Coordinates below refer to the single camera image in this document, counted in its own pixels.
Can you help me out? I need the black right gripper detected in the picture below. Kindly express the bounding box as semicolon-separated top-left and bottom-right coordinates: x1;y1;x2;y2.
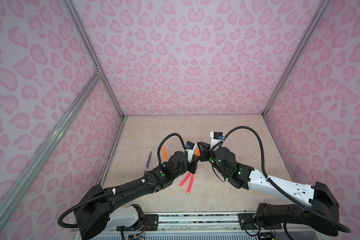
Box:
195;142;229;177

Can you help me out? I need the pink highlighter pen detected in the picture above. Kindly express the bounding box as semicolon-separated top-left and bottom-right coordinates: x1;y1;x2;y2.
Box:
187;175;194;194
179;173;192;187

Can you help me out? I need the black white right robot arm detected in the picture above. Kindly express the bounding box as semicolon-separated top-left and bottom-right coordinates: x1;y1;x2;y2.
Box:
188;143;340;237

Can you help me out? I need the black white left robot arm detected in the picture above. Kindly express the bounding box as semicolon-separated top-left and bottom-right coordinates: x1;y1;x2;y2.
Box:
74;151;199;240

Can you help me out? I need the purple marker pen left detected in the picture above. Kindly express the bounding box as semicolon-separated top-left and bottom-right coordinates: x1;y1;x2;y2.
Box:
145;151;152;170

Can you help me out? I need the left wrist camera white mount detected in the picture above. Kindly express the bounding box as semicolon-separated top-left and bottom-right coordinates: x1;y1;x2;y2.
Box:
185;141;195;163

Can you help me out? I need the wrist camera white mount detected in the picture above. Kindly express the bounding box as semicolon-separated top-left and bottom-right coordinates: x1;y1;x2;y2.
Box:
210;132;224;149
185;141;195;163

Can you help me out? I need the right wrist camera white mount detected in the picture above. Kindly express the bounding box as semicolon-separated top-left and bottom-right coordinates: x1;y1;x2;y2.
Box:
210;132;224;149

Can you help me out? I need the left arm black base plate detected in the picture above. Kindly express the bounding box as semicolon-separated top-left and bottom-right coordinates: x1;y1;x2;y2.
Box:
116;215;159;232

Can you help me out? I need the aluminium front rail frame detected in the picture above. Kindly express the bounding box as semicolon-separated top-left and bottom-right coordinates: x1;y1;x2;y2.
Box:
68;211;328;240

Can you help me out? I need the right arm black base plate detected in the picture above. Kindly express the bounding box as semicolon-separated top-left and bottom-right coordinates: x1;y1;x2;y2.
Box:
237;213;283;231

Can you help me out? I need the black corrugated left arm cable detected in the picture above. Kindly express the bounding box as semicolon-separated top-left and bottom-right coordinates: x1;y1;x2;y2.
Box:
57;132;187;229

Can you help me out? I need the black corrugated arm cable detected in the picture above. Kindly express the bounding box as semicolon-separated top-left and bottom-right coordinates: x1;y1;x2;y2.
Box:
220;125;351;234
57;132;187;229

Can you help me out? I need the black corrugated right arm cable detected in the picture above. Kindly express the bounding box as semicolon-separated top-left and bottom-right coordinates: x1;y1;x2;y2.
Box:
220;125;351;234

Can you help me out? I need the diagonal aluminium wall strut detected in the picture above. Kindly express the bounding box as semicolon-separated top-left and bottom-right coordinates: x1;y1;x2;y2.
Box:
0;71;103;240

